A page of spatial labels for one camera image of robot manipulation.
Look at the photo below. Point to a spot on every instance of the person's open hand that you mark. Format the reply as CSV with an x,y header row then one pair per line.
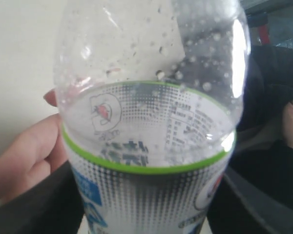
x,y
34,155

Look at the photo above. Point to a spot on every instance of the clear bottle green lime label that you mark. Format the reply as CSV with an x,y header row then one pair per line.
x,y
150,93

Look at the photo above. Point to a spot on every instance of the black sleeved forearm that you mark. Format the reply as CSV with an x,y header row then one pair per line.
x,y
54,206

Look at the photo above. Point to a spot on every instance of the red and grey background frame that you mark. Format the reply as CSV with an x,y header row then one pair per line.
x,y
270,21

